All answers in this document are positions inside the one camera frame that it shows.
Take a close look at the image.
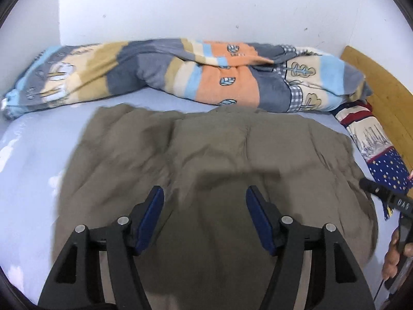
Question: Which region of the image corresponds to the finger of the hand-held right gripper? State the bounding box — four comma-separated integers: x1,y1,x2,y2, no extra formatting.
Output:
359,177,392,202

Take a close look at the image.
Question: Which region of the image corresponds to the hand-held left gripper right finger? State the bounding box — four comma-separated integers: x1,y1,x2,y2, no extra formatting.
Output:
246,185,376,310

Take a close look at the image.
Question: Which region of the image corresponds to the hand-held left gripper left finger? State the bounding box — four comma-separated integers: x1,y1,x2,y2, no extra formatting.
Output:
37,185,165,310

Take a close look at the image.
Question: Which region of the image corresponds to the olive puffer jacket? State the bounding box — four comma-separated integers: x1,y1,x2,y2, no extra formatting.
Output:
52,103,379,310

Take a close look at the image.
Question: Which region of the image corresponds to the person's right hand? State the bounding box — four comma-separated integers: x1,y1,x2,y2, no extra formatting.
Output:
382,228,413,279

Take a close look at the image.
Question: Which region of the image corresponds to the navy star print pillow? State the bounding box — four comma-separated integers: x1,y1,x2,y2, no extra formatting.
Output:
332,100,413,222

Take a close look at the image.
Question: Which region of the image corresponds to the wooden headboard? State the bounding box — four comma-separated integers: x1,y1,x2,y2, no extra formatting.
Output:
340,45,413,168

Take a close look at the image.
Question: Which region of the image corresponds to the light blue bed sheet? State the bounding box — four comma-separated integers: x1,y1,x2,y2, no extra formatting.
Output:
0,87,413,310

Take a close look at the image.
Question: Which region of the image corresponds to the patchwork fleece blanket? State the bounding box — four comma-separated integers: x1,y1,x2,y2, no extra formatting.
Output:
2,39,375,120

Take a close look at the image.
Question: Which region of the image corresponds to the thin black cable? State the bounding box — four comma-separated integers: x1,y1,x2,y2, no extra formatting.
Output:
374,278,388,301

